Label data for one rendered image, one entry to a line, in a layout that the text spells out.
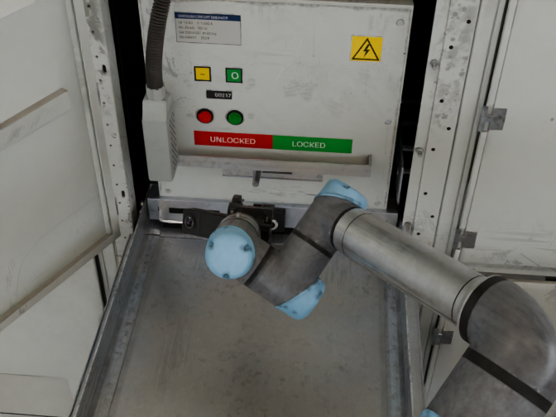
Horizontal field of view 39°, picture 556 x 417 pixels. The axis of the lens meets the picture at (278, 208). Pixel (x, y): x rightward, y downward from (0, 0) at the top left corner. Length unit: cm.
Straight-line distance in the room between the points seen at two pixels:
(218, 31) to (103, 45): 21
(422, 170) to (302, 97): 28
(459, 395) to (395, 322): 62
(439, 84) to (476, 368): 65
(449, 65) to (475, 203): 31
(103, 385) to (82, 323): 52
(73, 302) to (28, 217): 41
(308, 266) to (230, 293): 42
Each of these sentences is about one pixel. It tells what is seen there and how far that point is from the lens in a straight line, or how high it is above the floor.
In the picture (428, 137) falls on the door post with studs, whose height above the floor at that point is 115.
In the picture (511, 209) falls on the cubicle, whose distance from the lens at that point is 163.
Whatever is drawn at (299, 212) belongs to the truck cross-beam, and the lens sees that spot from 167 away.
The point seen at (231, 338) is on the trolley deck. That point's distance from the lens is 151.
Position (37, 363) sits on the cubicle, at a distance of 214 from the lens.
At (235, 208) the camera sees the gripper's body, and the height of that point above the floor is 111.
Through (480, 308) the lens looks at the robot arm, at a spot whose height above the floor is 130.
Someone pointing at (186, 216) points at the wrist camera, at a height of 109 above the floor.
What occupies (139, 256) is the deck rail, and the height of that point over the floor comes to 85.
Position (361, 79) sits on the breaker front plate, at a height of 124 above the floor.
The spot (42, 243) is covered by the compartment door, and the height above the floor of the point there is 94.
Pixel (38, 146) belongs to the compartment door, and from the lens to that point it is 151.
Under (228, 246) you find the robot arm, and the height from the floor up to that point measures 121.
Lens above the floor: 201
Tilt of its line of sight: 41 degrees down
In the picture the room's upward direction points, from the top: 1 degrees clockwise
